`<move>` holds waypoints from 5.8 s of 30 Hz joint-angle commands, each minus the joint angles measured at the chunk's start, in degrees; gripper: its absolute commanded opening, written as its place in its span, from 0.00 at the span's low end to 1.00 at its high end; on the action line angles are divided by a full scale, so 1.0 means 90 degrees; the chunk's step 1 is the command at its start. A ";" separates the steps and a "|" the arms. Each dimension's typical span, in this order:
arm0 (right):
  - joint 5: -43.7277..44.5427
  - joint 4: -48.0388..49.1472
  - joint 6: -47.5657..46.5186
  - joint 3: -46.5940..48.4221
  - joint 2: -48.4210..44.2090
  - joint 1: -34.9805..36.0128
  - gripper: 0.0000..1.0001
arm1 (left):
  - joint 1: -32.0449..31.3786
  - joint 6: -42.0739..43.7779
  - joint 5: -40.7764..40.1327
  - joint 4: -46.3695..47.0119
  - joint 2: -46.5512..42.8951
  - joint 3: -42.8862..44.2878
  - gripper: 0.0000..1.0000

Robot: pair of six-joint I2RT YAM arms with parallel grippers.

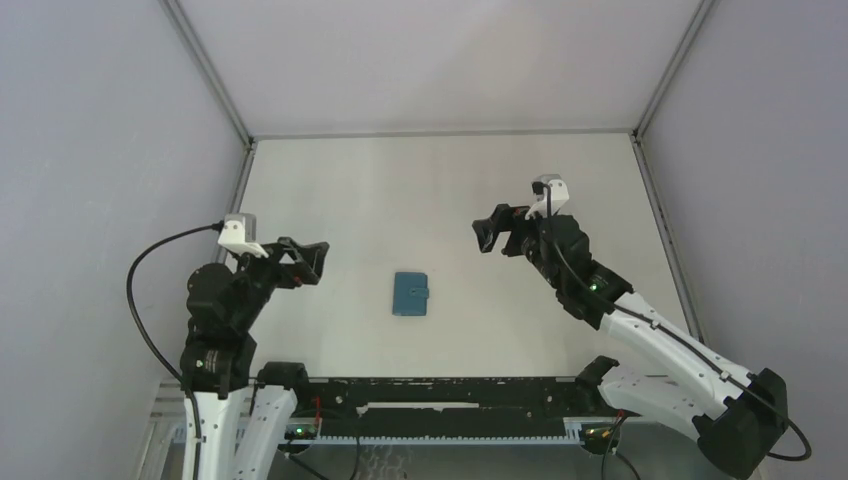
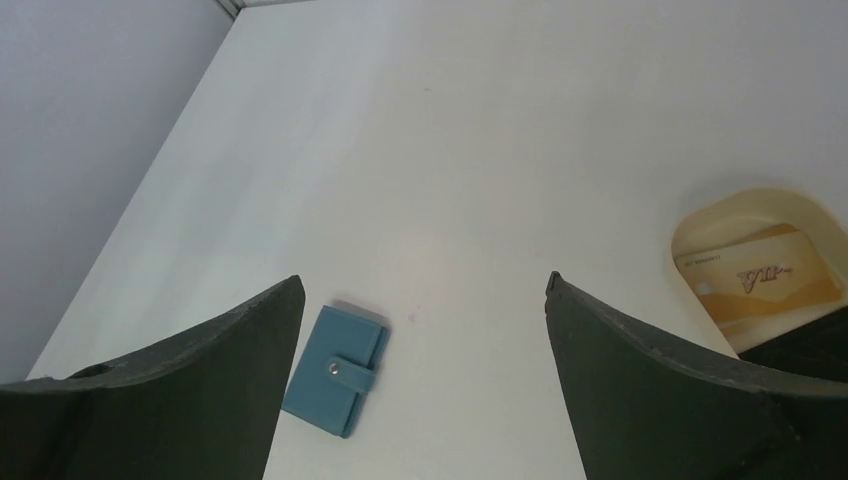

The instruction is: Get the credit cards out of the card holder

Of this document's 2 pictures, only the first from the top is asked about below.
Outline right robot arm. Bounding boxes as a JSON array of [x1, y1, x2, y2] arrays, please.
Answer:
[[472, 204, 789, 479]]

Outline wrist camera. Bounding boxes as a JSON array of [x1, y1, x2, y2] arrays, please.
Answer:
[[217, 213, 269, 258], [525, 174, 570, 220]]

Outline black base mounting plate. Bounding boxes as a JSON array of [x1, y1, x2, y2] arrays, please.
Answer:
[[250, 362, 616, 433]]

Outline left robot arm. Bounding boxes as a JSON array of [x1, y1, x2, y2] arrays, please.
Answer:
[[180, 237, 330, 479]]

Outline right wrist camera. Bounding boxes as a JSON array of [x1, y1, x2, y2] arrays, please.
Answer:
[[525, 174, 570, 220]]

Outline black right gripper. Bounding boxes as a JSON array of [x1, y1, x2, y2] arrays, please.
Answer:
[[472, 202, 564, 291]]

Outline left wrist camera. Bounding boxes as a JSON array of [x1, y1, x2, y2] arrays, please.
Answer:
[[217, 213, 269, 258]]

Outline aluminium frame rails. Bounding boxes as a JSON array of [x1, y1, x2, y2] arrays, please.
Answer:
[[130, 380, 187, 479]]

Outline blue leather card holder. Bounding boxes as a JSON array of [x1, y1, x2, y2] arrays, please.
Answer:
[[392, 272, 429, 317]]

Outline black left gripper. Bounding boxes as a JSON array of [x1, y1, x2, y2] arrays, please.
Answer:
[[231, 234, 328, 329]]

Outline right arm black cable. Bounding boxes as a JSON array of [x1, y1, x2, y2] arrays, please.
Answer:
[[543, 187, 813, 463]]

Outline white cable duct strip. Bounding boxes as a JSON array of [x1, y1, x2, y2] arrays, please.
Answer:
[[170, 417, 637, 446]]

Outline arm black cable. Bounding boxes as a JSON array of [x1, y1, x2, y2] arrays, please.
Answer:
[[125, 223, 225, 480], [543, 187, 813, 463]]

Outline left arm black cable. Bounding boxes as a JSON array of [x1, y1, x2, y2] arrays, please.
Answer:
[[125, 223, 225, 480]]

